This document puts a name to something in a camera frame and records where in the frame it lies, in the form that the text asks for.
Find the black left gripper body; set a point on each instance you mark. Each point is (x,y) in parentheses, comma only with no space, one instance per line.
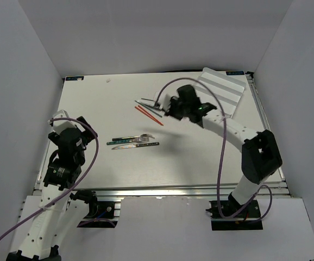
(87,136)

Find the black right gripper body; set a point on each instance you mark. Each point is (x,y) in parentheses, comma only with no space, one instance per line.
(176,110)

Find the knife with pink handle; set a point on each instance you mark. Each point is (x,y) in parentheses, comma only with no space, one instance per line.
(150,105)

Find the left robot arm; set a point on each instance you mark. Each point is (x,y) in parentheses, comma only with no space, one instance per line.
(59,210)

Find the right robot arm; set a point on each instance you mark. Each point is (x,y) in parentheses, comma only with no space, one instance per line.
(260,156)

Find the white divided cutlery tray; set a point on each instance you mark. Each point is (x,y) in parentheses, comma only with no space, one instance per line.
(228,90)

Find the green chopstick near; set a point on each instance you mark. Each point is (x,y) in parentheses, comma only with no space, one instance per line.
(149,109)

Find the orange chopstick right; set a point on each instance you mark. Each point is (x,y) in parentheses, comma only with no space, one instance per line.
(151,115)

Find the orange chopstick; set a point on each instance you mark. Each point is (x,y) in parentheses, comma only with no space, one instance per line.
(151,115)

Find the orange chopstick left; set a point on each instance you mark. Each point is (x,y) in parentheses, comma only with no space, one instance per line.
(149,116)

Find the blue label sticker right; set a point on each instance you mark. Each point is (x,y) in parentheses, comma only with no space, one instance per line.
(234,73)

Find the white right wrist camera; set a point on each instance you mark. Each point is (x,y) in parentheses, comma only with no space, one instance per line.
(163,101)

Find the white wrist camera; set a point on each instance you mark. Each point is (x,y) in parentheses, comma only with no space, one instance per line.
(59,122)
(163,101)

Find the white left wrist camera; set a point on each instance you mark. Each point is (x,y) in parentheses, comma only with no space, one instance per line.
(59,122)

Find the fork with dark handle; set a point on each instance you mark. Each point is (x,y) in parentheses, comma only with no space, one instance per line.
(146,135)

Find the fork with green handle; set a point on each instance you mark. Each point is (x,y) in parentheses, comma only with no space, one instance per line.
(140,139)

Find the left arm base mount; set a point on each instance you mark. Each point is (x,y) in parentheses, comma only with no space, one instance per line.
(100,214)

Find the knife with dark handle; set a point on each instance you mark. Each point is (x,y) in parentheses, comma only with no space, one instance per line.
(128,146)

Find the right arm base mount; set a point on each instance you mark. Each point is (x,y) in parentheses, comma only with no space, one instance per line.
(244,221)

